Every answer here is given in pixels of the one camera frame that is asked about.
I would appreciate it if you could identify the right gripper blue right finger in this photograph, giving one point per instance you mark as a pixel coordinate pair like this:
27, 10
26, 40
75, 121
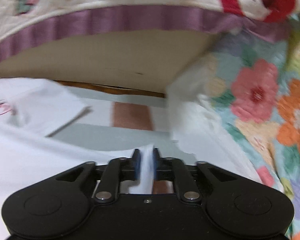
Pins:
172, 176

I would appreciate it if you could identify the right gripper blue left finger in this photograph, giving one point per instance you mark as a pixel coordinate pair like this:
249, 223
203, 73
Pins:
113, 174

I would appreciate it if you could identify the white t-shirt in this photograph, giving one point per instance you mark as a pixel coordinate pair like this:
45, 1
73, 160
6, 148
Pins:
46, 128

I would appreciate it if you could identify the checkered happy dog blanket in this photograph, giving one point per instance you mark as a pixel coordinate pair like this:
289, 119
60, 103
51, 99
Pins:
113, 125

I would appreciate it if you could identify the floral quilted pillow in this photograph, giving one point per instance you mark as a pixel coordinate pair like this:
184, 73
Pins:
240, 101

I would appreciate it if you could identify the red bear quilted blanket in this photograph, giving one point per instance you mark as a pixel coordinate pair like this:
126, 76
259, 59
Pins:
26, 24

